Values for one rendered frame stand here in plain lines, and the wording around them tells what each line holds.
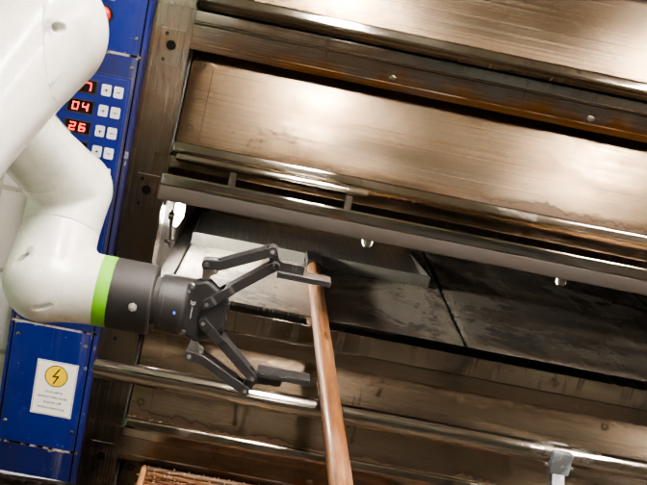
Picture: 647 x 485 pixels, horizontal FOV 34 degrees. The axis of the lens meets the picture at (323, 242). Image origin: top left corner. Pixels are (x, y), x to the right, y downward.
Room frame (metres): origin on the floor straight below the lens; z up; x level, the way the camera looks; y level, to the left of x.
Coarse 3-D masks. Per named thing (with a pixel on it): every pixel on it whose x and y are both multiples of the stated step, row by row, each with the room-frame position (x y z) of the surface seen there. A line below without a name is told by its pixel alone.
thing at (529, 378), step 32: (256, 320) 1.88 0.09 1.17; (288, 320) 1.88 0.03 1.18; (352, 352) 1.89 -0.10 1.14; (384, 352) 1.89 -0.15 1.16; (416, 352) 1.90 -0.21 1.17; (448, 352) 1.90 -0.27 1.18; (480, 352) 1.94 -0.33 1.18; (512, 384) 1.91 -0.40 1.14; (544, 384) 1.91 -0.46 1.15; (576, 384) 1.91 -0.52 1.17; (608, 384) 1.92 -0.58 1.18; (640, 384) 1.95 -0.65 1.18
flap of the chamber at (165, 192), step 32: (160, 192) 1.72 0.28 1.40; (192, 192) 1.72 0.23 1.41; (288, 224) 1.73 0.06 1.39; (320, 224) 1.74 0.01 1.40; (352, 224) 1.74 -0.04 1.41; (448, 256) 1.75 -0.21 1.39; (480, 256) 1.75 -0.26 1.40; (512, 256) 1.75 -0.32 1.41; (608, 288) 1.76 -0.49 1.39; (640, 288) 1.76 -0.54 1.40
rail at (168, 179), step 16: (176, 176) 1.73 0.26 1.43; (208, 192) 1.73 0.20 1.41; (224, 192) 1.73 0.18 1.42; (240, 192) 1.73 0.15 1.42; (256, 192) 1.73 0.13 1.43; (288, 208) 1.74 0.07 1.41; (304, 208) 1.74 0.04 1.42; (320, 208) 1.74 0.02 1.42; (336, 208) 1.74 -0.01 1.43; (368, 224) 1.74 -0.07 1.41; (384, 224) 1.74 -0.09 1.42; (400, 224) 1.75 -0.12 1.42; (416, 224) 1.75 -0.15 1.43; (448, 240) 1.75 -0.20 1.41; (464, 240) 1.75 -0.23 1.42; (480, 240) 1.75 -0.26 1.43; (496, 240) 1.76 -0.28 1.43; (528, 256) 1.76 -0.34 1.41; (544, 256) 1.76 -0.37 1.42; (560, 256) 1.76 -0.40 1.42; (576, 256) 1.76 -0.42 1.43; (608, 272) 1.77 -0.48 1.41; (624, 272) 1.77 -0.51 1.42; (640, 272) 1.77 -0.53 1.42
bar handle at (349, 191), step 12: (180, 156) 1.77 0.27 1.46; (192, 156) 1.77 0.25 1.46; (216, 168) 1.78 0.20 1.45; (228, 168) 1.77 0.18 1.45; (240, 168) 1.77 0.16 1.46; (252, 168) 1.78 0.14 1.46; (276, 180) 1.78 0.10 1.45; (288, 180) 1.78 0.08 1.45; (300, 180) 1.78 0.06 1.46; (312, 180) 1.78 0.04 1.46; (336, 192) 1.79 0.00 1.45; (348, 192) 1.78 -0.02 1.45; (360, 192) 1.78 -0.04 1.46; (348, 204) 1.78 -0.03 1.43
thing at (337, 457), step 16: (320, 272) 2.19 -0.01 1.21; (320, 288) 2.05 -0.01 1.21; (320, 304) 1.93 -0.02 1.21; (320, 320) 1.83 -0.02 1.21; (320, 336) 1.74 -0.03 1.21; (320, 352) 1.66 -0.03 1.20; (320, 368) 1.59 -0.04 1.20; (320, 384) 1.53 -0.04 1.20; (336, 384) 1.53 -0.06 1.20; (320, 400) 1.48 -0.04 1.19; (336, 400) 1.45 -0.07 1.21; (336, 416) 1.39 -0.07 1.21; (336, 432) 1.33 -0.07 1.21; (336, 448) 1.28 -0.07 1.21; (336, 464) 1.24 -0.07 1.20; (336, 480) 1.19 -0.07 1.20
